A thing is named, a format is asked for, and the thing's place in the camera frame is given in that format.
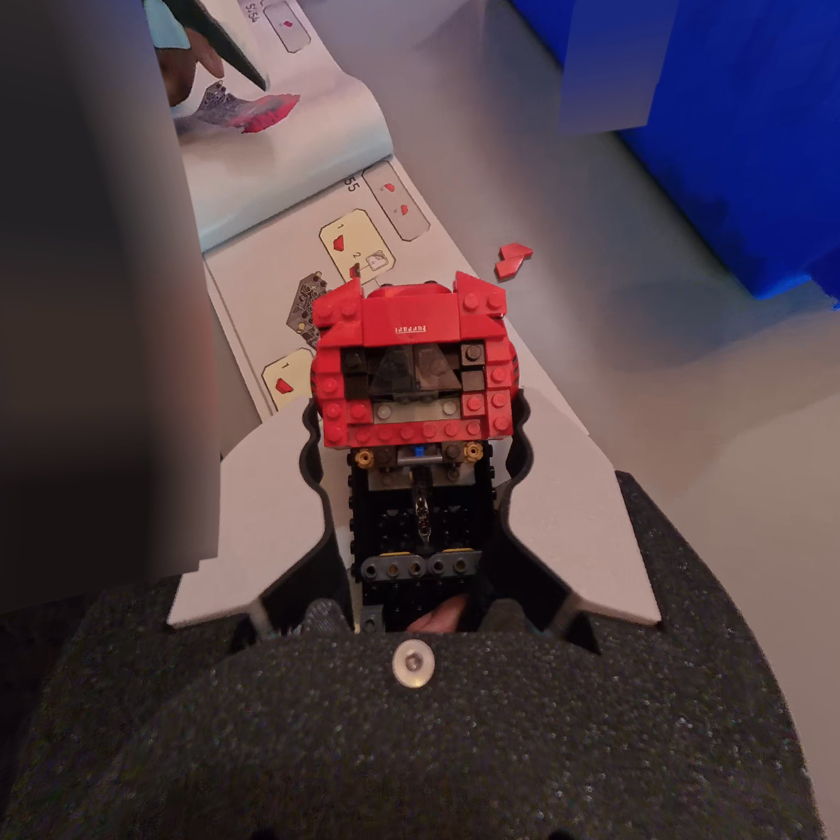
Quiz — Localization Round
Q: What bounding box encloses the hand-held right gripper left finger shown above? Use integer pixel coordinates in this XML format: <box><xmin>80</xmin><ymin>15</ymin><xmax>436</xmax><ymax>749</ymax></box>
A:
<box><xmin>166</xmin><ymin>400</ymin><xmax>357</xmax><ymax>641</ymax></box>

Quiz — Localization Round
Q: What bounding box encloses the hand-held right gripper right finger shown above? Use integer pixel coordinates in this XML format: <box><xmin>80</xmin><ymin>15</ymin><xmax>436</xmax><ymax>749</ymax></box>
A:
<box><xmin>484</xmin><ymin>387</ymin><xmax>662</xmax><ymax>636</ymax></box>

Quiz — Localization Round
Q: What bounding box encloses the red lego car body section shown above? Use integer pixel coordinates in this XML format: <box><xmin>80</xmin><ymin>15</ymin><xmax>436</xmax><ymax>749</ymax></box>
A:
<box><xmin>310</xmin><ymin>270</ymin><xmax>521</xmax><ymax>450</ymax></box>

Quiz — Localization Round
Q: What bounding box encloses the blue plastic bin with divider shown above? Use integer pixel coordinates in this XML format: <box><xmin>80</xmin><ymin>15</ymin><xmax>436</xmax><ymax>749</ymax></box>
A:
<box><xmin>508</xmin><ymin>0</ymin><xmax>840</xmax><ymax>301</ymax></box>

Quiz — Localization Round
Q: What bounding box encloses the angled red lego piece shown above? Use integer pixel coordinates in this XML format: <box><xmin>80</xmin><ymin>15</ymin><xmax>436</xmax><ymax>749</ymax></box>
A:
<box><xmin>493</xmin><ymin>243</ymin><xmax>534</xmax><ymax>281</ymax></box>

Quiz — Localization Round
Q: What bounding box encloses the person's left hand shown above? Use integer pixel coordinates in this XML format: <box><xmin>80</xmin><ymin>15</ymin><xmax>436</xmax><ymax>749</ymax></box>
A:
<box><xmin>157</xmin><ymin>33</ymin><xmax>224</xmax><ymax>109</ymax></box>

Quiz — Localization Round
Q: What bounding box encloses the person's right hand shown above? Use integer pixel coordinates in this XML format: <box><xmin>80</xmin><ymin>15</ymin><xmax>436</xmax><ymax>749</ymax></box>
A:
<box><xmin>405</xmin><ymin>594</ymin><xmax>470</xmax><ymax>634</ymax></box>

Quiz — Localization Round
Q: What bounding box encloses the white instruction booklet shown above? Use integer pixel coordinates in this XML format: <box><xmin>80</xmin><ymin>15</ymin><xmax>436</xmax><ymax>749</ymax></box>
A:
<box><xmin>172</xmin><ymin>0</ymin><xmax>592</xmax><ymax>454</ymax></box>

